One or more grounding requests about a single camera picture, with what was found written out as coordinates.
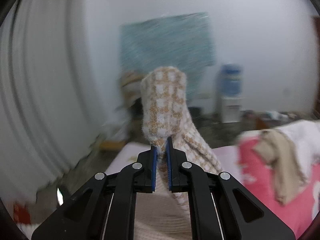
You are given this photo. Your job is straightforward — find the red bag on floor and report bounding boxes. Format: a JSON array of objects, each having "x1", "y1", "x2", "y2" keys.
[{"x1": 13, "y1": 202, "x2": 31, "y2": 225}]

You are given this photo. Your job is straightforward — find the beige garment on bed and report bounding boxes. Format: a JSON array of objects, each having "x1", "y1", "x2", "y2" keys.
[{"x1": 254, "y1": 129, "x2": 308, "y2": 205}]

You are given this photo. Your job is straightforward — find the white water dispenser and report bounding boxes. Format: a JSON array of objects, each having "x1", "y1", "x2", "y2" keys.
[{"x1": 217, "y1": 95, "x2": 243, "y2": 124}]

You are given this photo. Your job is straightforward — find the pink cartoon bed sheet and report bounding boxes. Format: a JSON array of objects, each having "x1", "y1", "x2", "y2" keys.
[{"x1": 105, "y1": 142, "x2": 244, "y2": 183}]

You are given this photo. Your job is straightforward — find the beige white houndstooth coat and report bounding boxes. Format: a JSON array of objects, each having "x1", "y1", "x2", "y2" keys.
[{"x1": 137, "y1": 67, "x2": 222, "y2": 239}]

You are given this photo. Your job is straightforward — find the wooden chair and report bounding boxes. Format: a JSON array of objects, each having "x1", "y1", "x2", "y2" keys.
[{"x1": 120, "y1": 70, "x2": 145, "y2": 108}]

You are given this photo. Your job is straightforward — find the pink floral blanket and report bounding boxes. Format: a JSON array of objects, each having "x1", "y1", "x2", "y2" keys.
[{"x1": 238, "y1": 130, "x2": 319, "y2": 238}]

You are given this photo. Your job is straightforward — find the teal floral wall cloth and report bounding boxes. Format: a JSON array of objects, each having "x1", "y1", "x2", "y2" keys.
[{"x1": 120, "y1": 12, "x2": 215, "y2": 100}]

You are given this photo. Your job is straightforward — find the white garment on bed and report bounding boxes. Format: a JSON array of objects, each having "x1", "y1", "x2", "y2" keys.
[{"x1": 276, "y1": 120, "x2": 320, "y2": 181}]

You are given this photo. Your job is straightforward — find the white curtain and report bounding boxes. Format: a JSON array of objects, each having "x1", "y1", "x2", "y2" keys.
[{"x1": 1, "y1": 0, "x2": 102, "y2": 203}]

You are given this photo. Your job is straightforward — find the blue water bottle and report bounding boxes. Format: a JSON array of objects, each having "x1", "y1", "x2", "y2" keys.
[{"x1": 218, "y1": 63, "x2": 243, "y2": 97}]

